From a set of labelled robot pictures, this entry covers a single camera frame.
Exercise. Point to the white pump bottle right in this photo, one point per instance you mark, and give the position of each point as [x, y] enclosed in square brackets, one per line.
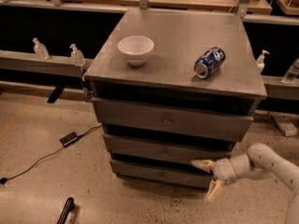
[260, 60]

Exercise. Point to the clear pump bottle far left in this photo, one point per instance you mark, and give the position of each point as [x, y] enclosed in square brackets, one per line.
[40, 49]

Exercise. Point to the grey metal shelf rail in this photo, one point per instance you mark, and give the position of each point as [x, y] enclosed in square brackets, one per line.
[54, 65]

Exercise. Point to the clear plastic water bottle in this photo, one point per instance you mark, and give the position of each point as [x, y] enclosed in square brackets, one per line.
[292, 72]

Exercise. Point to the grey wooden drawer cabinet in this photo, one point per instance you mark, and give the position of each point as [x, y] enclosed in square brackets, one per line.
[167, 77]

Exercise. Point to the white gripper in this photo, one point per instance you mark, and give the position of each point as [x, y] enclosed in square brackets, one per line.
[221, 169]

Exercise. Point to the black cylindrical handle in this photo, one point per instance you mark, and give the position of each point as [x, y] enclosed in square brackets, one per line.
[68, 207]

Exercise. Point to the clear pump bottle near cabinet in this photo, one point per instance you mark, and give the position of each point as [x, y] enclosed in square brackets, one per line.
[77, 56]

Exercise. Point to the grey drawer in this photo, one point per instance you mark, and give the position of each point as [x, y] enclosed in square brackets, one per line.
[172, 119]
[142, 149]
[173, 176]

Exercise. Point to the crushed blue soda can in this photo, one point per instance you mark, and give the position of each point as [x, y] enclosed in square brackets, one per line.
[209, 63]

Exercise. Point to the black power adapter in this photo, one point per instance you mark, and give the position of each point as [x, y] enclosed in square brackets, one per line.
[69, 139]

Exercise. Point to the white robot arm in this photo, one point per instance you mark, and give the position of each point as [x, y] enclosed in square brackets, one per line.
[259, 161]

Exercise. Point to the white ceramic bowl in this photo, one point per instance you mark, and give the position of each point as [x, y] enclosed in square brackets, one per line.
[136, 49]

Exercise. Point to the grey block on floor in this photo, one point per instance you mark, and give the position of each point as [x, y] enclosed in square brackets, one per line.
[285, 125]

